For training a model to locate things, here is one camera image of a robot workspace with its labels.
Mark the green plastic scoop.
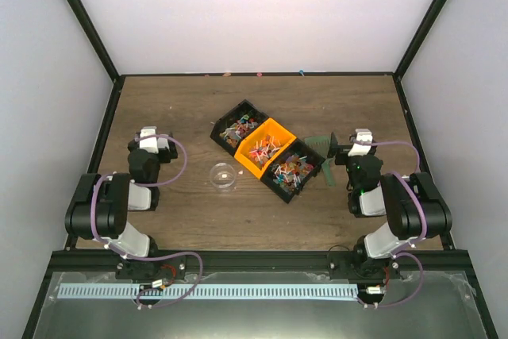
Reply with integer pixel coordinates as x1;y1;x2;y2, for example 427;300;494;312
304;135;336;187

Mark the black candy bin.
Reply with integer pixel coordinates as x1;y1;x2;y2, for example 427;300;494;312
210;99;268;156
261;139;325;203

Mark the orange candy bin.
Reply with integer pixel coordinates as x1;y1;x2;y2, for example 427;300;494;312
234;117;297;179

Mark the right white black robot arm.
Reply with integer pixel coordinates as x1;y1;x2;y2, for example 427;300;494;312
327;129;452;278

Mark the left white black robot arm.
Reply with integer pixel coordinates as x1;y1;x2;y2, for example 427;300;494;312
64;126;181;279

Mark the clear plastic cup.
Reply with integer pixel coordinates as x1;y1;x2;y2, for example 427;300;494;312
210;163;237;192

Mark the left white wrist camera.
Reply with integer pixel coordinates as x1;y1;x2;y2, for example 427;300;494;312
138;126;159;154

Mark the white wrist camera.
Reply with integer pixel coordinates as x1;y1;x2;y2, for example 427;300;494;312
348;129;373;156
138;126;159;154

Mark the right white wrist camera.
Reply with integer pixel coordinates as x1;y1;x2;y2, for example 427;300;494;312
348;129;373;156

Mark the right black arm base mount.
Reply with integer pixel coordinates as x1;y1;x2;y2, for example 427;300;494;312
326;251;399;282

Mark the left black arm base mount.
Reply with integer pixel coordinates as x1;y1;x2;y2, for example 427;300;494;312
114;256;187;283

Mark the black aluminium frame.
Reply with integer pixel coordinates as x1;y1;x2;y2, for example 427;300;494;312
23;0;498;338

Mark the light blue slotted cable duct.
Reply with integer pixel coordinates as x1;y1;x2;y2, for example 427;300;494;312
56;283;358;302

